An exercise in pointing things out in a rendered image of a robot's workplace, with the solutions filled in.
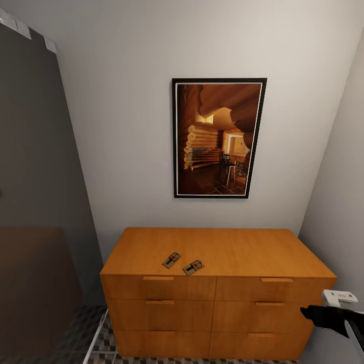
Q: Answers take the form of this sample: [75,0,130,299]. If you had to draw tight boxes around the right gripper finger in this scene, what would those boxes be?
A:
[300,306,312,320]

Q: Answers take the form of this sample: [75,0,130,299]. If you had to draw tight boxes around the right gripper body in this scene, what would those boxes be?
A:
[309,305,347,337]

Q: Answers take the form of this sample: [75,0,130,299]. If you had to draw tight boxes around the mousetrap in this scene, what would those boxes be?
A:
[183,259,205,277]
[162,252,181,268]

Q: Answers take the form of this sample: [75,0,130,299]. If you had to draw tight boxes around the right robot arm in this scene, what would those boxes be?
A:
[300,290,364,364]

